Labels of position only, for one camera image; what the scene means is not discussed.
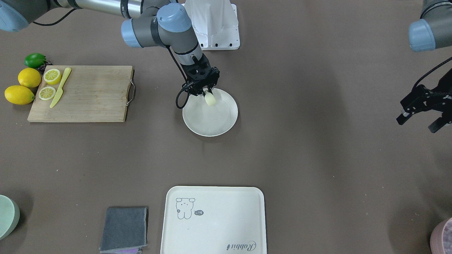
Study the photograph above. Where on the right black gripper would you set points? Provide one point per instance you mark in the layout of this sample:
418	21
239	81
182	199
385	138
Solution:
213	77

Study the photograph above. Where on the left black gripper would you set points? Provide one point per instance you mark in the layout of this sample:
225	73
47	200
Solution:
426	100

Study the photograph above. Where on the white steamed bun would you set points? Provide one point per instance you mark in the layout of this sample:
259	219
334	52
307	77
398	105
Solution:
210	100

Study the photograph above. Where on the round cream plate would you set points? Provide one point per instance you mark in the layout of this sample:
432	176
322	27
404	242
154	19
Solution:
210	121

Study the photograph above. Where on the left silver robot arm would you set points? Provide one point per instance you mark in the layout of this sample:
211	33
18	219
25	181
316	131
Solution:
432	31

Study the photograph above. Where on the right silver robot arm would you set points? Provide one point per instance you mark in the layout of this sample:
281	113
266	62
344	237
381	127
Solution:
148	23

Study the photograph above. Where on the cream rectangular tray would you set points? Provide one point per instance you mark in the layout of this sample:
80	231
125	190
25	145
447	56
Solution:
214	220

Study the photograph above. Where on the wooden cutting board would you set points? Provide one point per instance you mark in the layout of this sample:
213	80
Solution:
90	94

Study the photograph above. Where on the pink bowl with ice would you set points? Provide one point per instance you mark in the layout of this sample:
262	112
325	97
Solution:
441	238

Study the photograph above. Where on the yellow plastic knife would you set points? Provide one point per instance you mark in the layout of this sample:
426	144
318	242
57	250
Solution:
59	92

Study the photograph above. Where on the upper lemon half slice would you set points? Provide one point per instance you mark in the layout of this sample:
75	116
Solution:
52	76

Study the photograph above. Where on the lemon half slice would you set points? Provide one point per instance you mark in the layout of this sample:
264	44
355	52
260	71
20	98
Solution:
47	93
52	76

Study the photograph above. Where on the lower lemon half slice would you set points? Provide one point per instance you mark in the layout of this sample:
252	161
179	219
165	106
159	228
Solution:
47	93

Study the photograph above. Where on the grey folded cloth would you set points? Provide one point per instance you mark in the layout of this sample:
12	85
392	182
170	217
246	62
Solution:
125	230

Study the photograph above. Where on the green lime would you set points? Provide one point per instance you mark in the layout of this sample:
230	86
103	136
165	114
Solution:
35	60

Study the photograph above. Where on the upper whole yellow lemon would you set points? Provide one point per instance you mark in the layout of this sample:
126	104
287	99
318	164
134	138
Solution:
29	77

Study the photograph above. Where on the whole yellow lemon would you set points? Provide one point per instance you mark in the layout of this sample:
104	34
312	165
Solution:
29	77
19	95

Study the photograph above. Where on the lower whole yellow lemon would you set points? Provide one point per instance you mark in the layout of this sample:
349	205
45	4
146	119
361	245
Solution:
19	95

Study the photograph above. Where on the mint green bowl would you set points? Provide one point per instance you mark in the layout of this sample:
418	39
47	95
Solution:
9	216

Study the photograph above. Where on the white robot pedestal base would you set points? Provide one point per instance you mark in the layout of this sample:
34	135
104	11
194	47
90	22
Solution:
215	23

